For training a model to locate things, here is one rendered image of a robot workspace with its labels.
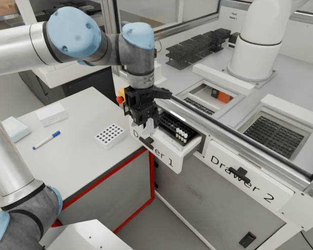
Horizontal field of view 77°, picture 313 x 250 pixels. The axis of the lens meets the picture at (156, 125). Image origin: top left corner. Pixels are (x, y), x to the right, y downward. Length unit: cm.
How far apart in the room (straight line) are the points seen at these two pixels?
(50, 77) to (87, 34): 100
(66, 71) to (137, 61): 91
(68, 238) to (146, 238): 82
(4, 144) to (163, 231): 117
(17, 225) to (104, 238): 27
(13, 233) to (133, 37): 52
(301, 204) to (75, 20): 73
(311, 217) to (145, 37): 68
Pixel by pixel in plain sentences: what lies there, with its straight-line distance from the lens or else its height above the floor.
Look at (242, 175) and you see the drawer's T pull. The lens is 71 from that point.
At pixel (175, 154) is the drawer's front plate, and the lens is 69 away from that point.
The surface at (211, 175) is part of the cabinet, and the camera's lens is 92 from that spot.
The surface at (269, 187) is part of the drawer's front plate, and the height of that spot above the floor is 90.
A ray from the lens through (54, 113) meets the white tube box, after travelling 115.
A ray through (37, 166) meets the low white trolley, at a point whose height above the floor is 76.
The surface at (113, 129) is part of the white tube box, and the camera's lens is 98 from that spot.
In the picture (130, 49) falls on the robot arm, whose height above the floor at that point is 128.
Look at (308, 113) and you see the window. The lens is 58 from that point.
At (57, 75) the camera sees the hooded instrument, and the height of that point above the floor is 87.
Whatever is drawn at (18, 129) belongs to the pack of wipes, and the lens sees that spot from 115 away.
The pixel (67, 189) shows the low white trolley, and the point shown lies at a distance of 87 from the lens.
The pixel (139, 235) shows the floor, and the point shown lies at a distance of 154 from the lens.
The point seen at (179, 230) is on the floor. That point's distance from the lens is 155.
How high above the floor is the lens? 146
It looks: 43 degrees down
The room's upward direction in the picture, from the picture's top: straight up
